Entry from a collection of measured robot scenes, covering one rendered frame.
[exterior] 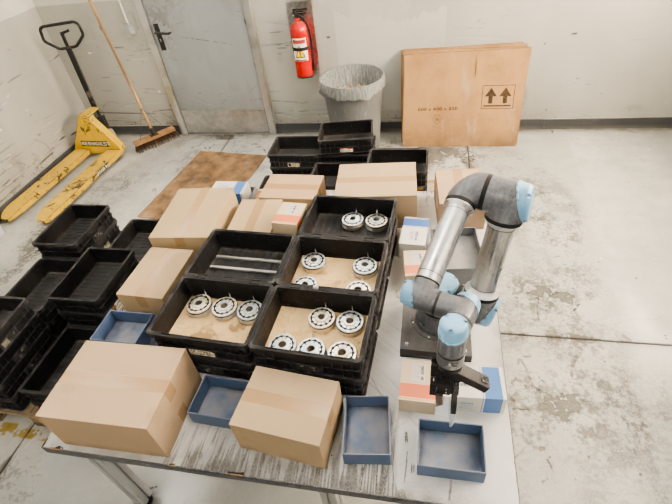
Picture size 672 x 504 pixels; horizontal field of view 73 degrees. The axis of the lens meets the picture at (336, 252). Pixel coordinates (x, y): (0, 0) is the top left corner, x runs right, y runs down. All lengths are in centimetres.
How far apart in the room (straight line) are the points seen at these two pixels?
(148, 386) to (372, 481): 79
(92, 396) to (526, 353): 209
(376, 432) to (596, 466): 120
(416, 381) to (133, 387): 95
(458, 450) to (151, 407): 98
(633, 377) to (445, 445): 145
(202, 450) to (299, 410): 39
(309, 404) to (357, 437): 21
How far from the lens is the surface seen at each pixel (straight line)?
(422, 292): 130
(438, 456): 160
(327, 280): 188
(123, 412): 166
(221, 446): 170
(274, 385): 157
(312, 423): 148
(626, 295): 321
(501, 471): 161
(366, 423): 164
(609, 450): 257
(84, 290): 285
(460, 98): 433
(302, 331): 172
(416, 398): 160
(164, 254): 220
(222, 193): 241
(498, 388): 164
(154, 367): 172
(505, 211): 143
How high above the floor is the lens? 216
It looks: 42 degrees down
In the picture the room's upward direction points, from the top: 8 degrees counter-clockwise
